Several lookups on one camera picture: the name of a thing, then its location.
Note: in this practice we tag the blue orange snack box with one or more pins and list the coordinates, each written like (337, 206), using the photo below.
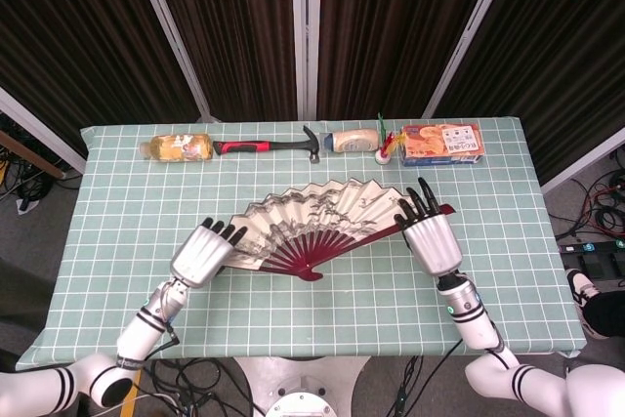
(439, 143)

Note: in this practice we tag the dark corrugated partition panel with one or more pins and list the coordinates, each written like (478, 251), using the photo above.
(234, 31)
(390, 21)
(73, 36)
(561, 46)

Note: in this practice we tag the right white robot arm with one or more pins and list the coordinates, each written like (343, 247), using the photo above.
(476, 324)

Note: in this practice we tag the cream squeeze sauce bottle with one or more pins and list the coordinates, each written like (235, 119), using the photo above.
(354, 140)

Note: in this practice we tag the tea bottle with floral label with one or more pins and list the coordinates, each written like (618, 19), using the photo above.
(176, 148)

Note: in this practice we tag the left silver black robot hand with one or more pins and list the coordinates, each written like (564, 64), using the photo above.
(200, 256)

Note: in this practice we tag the white sneaker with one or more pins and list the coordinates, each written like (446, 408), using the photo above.
(583, 297)

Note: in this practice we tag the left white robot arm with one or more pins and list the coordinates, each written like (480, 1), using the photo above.
(141, 329)

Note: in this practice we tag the black power strip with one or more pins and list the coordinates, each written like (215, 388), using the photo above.
(593, 246)

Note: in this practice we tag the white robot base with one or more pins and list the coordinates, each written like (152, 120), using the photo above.
(300, 387)

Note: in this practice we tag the paper folding fan maroon ribs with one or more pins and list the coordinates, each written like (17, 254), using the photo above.
(312, 212)

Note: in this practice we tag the white partition frame post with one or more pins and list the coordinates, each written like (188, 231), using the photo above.
(581, 160)
(471, 31)
(171, 31)
(39, 129)
(305, 31)

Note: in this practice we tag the colourful feather shuttlecock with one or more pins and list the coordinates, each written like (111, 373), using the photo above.
(383, 157)

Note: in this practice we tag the black trouser leg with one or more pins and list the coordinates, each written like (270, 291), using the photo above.
(608, 312)

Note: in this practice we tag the green checked tablecloth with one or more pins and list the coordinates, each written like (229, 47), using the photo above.
(317, 314)

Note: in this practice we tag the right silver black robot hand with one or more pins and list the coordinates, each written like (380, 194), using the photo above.
(432, 243)

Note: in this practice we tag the brown wooden bar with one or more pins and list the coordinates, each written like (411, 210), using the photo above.
(34, 155)

